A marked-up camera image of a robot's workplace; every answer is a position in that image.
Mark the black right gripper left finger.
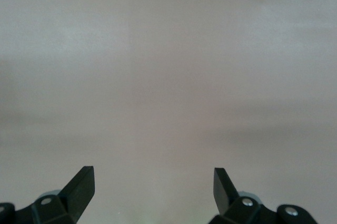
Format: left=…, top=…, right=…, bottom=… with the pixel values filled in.
left=0, top=165, right=95, bottom=224

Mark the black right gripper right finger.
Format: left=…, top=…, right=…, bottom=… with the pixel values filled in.
left=209, top=167, right=316, bottom=224

